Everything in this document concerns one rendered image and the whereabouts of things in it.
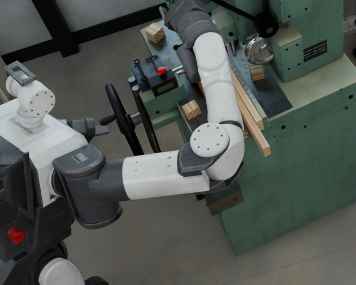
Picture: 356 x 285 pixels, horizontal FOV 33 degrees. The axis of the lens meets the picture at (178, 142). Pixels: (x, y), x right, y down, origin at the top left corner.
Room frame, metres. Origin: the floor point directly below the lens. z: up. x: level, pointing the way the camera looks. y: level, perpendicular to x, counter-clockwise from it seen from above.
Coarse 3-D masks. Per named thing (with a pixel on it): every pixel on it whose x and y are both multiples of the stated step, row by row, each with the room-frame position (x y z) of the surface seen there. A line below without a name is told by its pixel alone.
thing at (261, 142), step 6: (240, 102) 1.11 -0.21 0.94; (240, 108) 1.09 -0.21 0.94; (246, 108) 1.08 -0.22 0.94; (246, 114) 1.06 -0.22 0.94; (246, 120) 1.04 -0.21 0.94; (252, 120) 1.03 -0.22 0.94; (252, 126) 1.01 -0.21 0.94; (252, 132) 1.00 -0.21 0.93; (258, 132) 0.99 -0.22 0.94; (258, 138) 0.97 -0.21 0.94; (264, 138) 0.96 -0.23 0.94; (258, 144) 0.96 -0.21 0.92; (264, 144) 0.94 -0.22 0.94; (264, 150) 0.93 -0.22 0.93; (270, 150) 0.93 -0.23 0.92; (264, 156) 0.93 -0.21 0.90
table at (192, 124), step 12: (144, 36) 1.56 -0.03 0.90; (168, 36) 1.52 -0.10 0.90; (156, 48) 1.49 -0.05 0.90; (168, 48) 1.47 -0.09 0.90; (192, 84) 1.28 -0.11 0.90; (192, 96) 1.23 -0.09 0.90; (204, 96) 1.22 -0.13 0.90; (180, 108) 1.21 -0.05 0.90; (204, 108) 1.17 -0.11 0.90; (156, 120) 1.22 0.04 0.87; (168, 120) 1.21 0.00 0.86; (192, 120) 1.14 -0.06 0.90; (204, 120) 1.13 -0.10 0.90; (192, 132) 1.10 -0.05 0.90; (264, 132) 1.02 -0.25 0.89; (252, 144) 1.01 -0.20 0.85
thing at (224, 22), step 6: (222, 12) 1.35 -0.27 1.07; (228, 12) 1.34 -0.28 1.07; (216, 18) 1.34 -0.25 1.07; (222, 18) 1.33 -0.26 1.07; (228, 18) 1.32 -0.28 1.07; (216, 24) 1.32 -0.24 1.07; (222, 24) 1.31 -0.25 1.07; (228, 24) 1.30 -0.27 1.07; (234, 24) 1.29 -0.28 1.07; (222, 30) 1.29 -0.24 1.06; (228, 30) 1.29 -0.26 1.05; (234, 30) 1.29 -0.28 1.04; (222, 36) 1.29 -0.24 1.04; (228, 42) 1.29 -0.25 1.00
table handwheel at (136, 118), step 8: (112, 88) 1.35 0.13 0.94; (112, 96) 1.31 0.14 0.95; (112, 104) 1.28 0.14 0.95; (120, 104) 1.42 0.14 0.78; (120, 112) 1.25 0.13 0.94; (120, 120) 1.22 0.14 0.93; (128, 120) 1.29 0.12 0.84; (136, 120) 1.29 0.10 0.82; (120, 128) 1.28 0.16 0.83; (128, 128) 1.20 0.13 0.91; (128, 136) 1.19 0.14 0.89; (136, 136) 1.34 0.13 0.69; (136, 144) 1.17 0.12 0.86; (136, 152) 1.16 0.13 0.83
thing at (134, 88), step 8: (128, 80) 1.33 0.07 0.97; (136, 88) 1.29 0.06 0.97; (136, 96) 1.28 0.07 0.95; (136, 104) 1.32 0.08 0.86; (144, 112) 1.27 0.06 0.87; (144, 120) 1.27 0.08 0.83; (152, 128) 1.27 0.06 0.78; (152, 136) 1.26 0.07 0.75; (152, 144) 1.26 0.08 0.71; (160, 152) 1.26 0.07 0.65
